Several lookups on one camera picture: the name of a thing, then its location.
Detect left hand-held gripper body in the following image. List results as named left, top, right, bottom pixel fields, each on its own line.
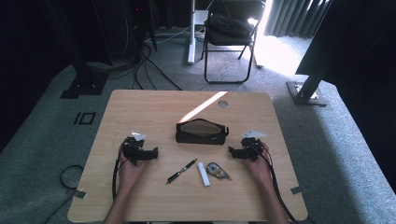
left=121, top=131, right=148, bottom=166

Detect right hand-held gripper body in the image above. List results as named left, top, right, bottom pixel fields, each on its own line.
left=240, top=130, right=266, bottom=162

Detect grey correction tape dispenser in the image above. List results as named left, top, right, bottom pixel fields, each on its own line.
left=205, top=161, right=233, bottom=182

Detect black pen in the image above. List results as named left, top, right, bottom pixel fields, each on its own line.
left=166, top=158, right=198, bottom=185

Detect black pencil case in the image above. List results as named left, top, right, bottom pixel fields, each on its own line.
left=175, top=118, right=230, bottom=146

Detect person's right hand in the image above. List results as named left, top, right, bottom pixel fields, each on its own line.
left=246, top=141, right=273, bottom=188

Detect person's left hand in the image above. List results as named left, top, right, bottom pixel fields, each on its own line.
left=118, top=154, right=149, bottom=191

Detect grey tape strip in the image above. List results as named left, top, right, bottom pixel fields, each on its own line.
left=290, top=185, right=308, bottom=196
left=70, top=189, right=88, bottom=200

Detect black metal stand, grey base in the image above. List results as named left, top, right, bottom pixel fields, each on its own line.
left=286, top=0, right=335, bottom=108

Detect black folding chair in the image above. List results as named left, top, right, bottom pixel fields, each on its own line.
left=200, top=0, right=267, bottom=85

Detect dark equipment tower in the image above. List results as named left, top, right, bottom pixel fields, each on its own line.
left=122, top=0, right=158, bottom=62

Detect white desk leg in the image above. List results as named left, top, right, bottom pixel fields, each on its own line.
left=187, top=0, right=198, bottom=65

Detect black bag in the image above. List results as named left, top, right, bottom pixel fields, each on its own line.
left=206, top=13, right=255, bottom=40

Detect grey curtain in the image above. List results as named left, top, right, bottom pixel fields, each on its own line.
left=263, top=0, right=326, bottom=39

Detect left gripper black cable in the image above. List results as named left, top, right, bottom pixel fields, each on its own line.
left=111, top=139, right=129, bottom=201

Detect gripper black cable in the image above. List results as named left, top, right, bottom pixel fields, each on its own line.
left=111, top=139, right=129, bottom=201
left=248, top=143, right=298, bottom=224

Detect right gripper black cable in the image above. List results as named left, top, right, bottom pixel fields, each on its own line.
left=248, top=143, right=298, bottom=224

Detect black cable loop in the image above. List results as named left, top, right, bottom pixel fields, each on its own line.
left=59, top=164, right=85, bottom=191

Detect black floor cables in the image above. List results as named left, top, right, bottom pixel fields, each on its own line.
left=133, top=41, right=183, bottom=91

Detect white floor cable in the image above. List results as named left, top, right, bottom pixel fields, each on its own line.
left=144, top=25, right=191, bottom=45

